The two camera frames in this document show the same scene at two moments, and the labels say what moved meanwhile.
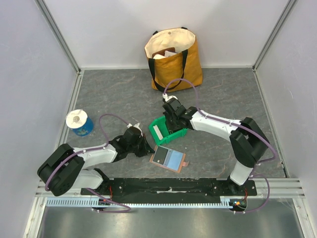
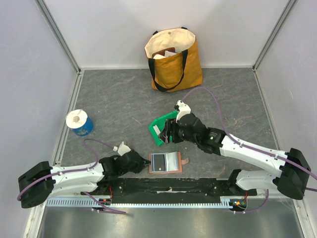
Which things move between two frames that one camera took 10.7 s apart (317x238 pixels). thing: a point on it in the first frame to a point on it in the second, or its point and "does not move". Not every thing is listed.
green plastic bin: (162, 125) does not move
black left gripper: (146, 149) to (143, 162)
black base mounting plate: (170, 191) does not move
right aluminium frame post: (269, 41) does not move
